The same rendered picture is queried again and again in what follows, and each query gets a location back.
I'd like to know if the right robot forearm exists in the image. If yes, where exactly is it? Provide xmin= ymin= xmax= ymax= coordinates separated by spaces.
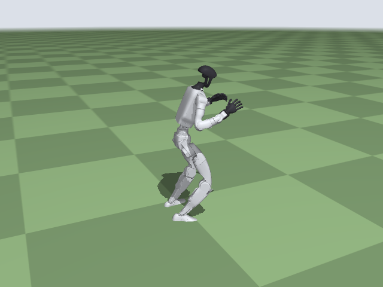
xmin=197 ymin=111 xmax=227 ymax=129

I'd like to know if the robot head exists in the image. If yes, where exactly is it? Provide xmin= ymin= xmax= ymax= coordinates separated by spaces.
xmin=191 ymin=65 xmax=217 ymax=91

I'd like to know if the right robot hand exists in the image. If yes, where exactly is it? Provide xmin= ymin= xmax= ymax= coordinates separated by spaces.
xmin=219 ymin=99 xmax=243 ymax=120

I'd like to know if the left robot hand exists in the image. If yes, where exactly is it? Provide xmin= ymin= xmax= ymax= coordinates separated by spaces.
xmin=207 ymin=93 xmax=227 ymax=104

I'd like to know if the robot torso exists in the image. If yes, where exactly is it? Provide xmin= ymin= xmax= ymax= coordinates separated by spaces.
xmin=174 ymin=86 xmax=206 ymax=150

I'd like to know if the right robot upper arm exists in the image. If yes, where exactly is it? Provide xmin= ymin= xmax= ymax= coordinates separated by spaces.
xmin=194 ymin=93 xmax=208 ymax=131

